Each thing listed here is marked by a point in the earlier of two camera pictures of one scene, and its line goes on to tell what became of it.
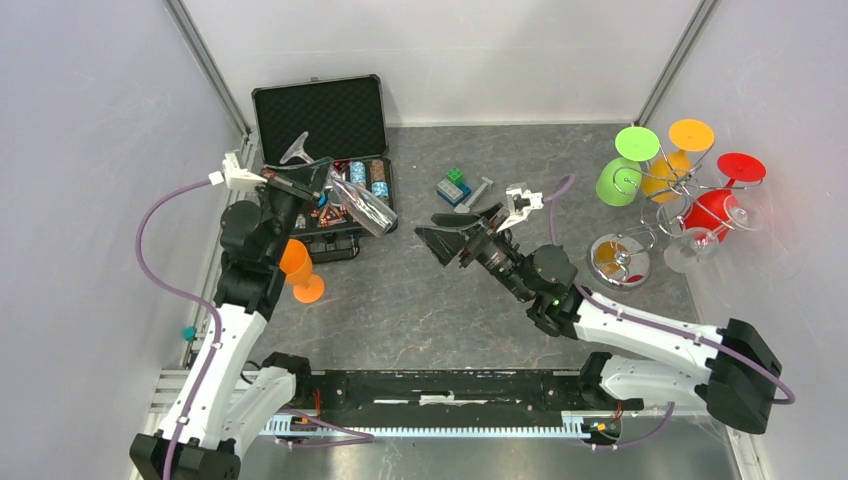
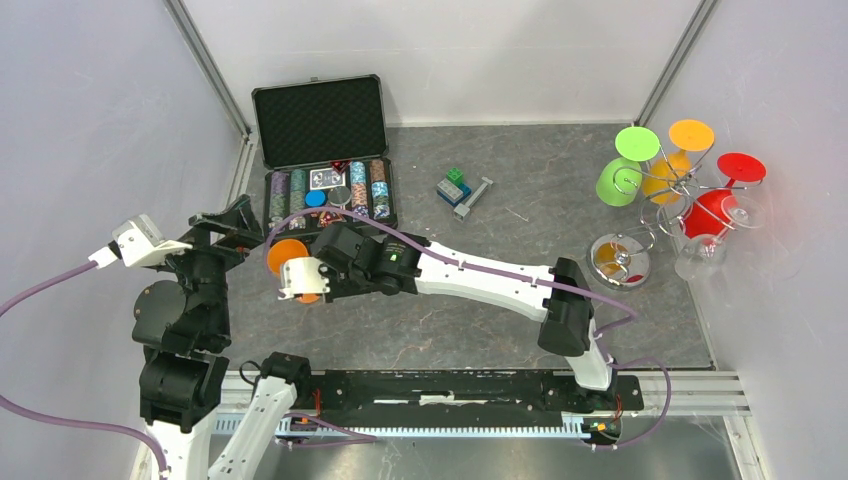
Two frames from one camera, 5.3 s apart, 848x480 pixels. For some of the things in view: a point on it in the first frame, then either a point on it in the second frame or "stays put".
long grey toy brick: x=464 y=208 stays put
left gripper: x=292 y=174 -> x=245 y=232
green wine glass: x=620 y=180 stays put
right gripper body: x=498 y=258 -> x=339 y=285
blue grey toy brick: x=453 y=194 stays put
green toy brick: x=455 y=175 stays put
